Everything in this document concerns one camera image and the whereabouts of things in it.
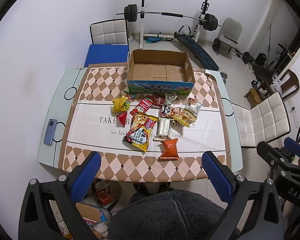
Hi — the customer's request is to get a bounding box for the small red triangular packet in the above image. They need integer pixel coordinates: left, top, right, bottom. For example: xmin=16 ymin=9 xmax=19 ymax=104
xmin=116 ymin=112 xmax=127 ymax=127

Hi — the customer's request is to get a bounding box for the yellow bread snack bag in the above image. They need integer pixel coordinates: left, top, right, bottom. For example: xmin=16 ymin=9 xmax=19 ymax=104
xmin=173 ymin=109 xmax=197 ymax=127

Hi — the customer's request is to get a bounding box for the white wafer packet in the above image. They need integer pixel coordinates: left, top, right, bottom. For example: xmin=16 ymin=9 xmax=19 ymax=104
xmin=153 ymin=118 xmax=171 ymax=141

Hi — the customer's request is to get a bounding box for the yellow red noodle packet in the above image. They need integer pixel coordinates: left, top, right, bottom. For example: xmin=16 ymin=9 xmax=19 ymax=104
xmin=123 ymin=113 xmax=159 ymax=152

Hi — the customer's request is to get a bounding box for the orange panda snack packet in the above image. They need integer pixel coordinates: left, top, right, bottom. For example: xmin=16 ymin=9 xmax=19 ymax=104
xmin=159 ymin=105 xmax=182 ymax=119

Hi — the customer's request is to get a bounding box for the long red snack packet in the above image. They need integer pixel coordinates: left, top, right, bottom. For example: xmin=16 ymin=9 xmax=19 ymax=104
xmin=130 ymin=96 xmax=153 ymax=116

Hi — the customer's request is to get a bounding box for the dark red snack packet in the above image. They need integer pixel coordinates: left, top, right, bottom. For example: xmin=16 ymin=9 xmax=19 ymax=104
xmin=148 ymin=94 xmax=165 ymax=108

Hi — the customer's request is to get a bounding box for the white padded chair right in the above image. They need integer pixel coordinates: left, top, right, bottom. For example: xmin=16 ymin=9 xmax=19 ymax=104
xmin=232 ymin=92 xmax=291 ymax=148

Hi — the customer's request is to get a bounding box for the white padded chair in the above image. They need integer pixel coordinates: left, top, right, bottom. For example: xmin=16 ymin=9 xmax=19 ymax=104
xmin=90 ymin=18 xmax=128 ymax=45
xmin=232 ymin=92 xmax=291 ymax=148

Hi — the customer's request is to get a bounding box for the open cardboard box on floor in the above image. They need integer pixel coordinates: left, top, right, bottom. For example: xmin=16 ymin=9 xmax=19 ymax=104
xmin=62 ymin=200 xmax=113 ymax=240

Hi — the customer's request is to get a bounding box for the red packet on floor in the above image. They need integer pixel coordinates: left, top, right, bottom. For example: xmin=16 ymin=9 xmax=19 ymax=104
xmin=95 ymin=188 xmax=114 ymax=206

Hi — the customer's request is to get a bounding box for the small wooden stool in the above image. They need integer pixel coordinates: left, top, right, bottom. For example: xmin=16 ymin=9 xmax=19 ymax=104
xmin=244 ymin=88 xmax=262 ymax=108

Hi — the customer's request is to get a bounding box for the wooden chair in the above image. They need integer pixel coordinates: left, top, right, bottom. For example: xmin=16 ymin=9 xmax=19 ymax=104
xmin=273 ymin=69 xmax=300 ymax=100

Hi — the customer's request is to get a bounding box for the dark fleece clothing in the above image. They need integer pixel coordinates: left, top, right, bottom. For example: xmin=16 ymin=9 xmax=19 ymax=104
xmin=108 ymin=189 xmax=224 ymax=239

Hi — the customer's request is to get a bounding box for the blue smartphone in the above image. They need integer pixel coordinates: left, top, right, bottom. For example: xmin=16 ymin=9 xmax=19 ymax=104
xmin=43 ymin=119 xmax=57 ymax=145

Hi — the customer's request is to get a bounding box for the chrome dumbbell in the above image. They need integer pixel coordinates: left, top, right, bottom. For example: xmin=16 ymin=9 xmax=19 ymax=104
xmin=220 ymin=72 xmax=228 ymax=84

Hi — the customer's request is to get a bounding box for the black dumbbell on floor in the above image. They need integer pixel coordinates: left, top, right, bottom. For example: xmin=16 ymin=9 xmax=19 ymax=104
xmin=212 ymin=35 xmax=254 ymax=64

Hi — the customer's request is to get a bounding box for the white grey snack bag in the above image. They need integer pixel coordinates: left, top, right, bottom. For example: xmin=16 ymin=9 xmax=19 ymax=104
xmin=185 ymin=98 xmax=202 ymax=117

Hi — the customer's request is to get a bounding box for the checkered brown table mat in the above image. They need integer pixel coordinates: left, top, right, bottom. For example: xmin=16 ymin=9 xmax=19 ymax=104
xmin=57 ymin=64 xmax=231 ymax=183

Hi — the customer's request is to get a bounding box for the yellow candy bag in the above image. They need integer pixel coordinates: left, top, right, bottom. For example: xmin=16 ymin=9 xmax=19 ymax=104
xmin=111 ymin=94 xmax=135 ymax=113

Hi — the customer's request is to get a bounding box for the grey folding chair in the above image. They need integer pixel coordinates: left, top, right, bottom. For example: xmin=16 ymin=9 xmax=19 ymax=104
xmin=214 ymin=18 xmax=242 ymax=53

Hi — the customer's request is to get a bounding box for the white panda snack packet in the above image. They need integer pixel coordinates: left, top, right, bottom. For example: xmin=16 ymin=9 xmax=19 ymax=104
xmin=165 ymin=93 xmax=178 ymax=106

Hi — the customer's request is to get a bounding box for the barbell with black plates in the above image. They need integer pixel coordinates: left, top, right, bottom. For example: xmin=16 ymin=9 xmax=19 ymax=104
xmin=117 ymin=4 xmax=221 ymax=31

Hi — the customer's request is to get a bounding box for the blue seat cushion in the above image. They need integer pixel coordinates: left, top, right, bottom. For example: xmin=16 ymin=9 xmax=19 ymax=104
xmin=84 ymin=44 xmax=129 ymax=67

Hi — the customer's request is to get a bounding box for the cardboard box with blue print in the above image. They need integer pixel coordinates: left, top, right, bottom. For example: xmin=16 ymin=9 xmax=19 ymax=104
xmin=127 ymin=49 xmax=196 ymax=96

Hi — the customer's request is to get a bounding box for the white barbell rack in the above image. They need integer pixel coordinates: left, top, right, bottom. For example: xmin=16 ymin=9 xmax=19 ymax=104
xmin=138 ymin=0 xmax=210 ymax=49

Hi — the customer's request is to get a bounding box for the white padded chair left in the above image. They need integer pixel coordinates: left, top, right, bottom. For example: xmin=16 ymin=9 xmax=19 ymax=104
xmin=90 ymin=18 xmax=128 ymax=45

